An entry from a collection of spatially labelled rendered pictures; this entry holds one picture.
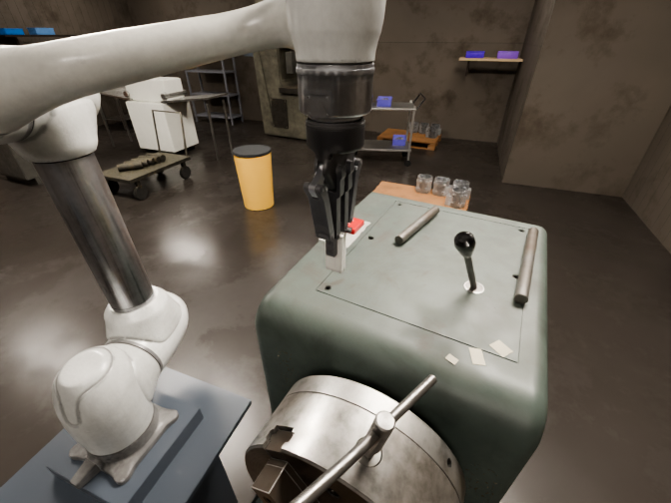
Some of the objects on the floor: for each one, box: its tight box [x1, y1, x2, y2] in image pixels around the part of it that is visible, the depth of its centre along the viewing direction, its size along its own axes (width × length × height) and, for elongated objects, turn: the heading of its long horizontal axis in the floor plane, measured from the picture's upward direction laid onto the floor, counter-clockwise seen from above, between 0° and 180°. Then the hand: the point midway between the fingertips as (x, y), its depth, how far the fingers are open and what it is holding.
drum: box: [232, 145, 274, 211], centre depth 364 cm, size 40×40×64 cm
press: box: [253, 0, 309, 140], centre depth 573 cm, size 143×123×273 cm
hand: (335, 251), depth 52 cm, fingers closed
